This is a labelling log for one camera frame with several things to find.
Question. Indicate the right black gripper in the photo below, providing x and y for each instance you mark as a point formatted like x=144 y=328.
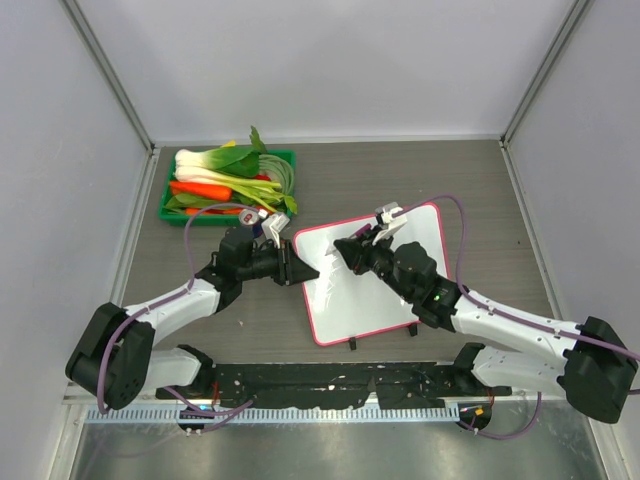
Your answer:
x=355 y=252

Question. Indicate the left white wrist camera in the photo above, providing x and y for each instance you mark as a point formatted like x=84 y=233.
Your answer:
x=272 y=227

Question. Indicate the aluminium frame rail left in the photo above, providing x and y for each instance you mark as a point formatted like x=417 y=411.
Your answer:
x=144 y=182

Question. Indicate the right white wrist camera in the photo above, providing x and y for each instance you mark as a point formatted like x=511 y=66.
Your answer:
x=390 y=219

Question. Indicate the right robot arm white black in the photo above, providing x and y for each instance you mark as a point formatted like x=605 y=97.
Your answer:
x=587 y=363

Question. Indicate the aluminium frame rail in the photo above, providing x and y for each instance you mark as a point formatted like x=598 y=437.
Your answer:
x=560 y=41
x=144 y=182

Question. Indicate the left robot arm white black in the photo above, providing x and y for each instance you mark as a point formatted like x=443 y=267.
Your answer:
x=116 y=358

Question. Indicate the aluminium frame rail right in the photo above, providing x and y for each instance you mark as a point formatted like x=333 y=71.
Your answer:
x=560 y=41

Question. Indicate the green onion stalks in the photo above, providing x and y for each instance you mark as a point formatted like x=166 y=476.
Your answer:
x=274 y=194

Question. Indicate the bok choy white green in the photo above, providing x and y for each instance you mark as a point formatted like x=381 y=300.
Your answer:
x=230 y=158

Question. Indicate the white marker pen pink cap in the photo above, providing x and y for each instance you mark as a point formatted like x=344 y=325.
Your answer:
x=332 y=251

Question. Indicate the pink framed whiteboard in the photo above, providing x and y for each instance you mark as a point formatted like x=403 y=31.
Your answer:
x=339 y=303

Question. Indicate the white slotted cable duct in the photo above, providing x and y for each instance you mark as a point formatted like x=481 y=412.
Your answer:
x=168 y=413

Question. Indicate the red bull drink can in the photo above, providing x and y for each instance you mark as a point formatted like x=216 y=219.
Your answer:
x=253 y=220

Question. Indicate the orange carrot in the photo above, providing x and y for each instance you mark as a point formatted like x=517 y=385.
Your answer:
x=209 y=191

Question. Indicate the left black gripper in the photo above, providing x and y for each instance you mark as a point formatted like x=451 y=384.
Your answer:
x=290 y=268

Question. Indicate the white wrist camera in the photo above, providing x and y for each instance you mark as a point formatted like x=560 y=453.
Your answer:
x=272 y=227
x=390 y=219

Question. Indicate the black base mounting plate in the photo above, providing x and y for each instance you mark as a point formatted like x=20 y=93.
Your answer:
x=338 y=386

